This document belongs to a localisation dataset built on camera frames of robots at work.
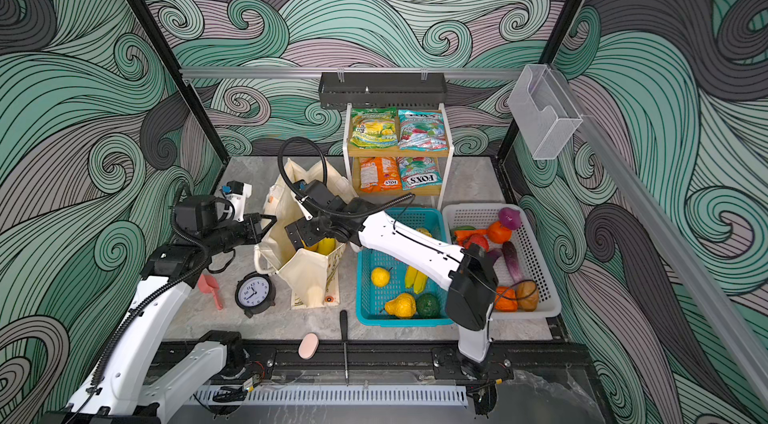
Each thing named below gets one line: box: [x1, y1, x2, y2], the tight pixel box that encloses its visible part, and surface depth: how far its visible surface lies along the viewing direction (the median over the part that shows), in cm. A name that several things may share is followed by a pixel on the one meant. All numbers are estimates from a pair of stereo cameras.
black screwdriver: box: [339, 309, 349, 386], surface depth 80 cm
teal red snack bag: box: [398, 109, 448, 152], surface depth 79 cm
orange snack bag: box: [360, 157, 403, 193], surface depth 94 cm
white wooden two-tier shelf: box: [342, 103, 455, 209], surface depth 78 cm
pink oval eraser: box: [298, 332, 320, 360], surface depth 76 cm
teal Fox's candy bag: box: [398, 156, 443, 190], surface depth 94 cm
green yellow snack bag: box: [350, 107, 398, 149], surface depth 79 cm
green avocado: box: [416, 292, 440, 319], surface depth 80 cm
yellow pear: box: [380, 293, 416, 319], surface depth 80 cm
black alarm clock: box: [234, 271, 277, 319], surface depth 84 cm
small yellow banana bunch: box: [405, 265, 429, 294], surface depth 86 cm
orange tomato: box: [487, 221, 512, 244], surface depth 94 cm
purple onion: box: [498, 207, 521, 230], surface depth 91 cm
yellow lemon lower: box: [371, 267, 391, 288], surface depth 86 cm
